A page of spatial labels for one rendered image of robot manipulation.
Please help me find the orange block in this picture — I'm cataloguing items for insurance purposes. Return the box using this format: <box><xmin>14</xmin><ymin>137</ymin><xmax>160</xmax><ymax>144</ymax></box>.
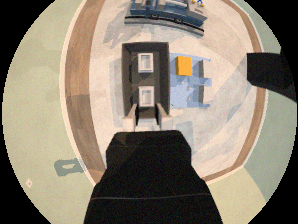
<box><xmin>175</xmin><ymin>56</ymin><xmax>192</xmax><ymax>76</ymax></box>

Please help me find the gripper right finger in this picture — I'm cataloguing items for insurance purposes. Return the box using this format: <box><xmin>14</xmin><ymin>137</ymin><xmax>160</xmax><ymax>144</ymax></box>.
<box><xmin>155</xmin><ymin>103</ymin><xmax>173</xmax><ymax>131</ymax></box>

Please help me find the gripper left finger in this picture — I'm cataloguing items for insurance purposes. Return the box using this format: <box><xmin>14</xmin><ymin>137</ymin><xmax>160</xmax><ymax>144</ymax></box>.
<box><xmin>121</xmin><ymin>104</ymin><xmax>139</xmax><ymax>132</ymax></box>

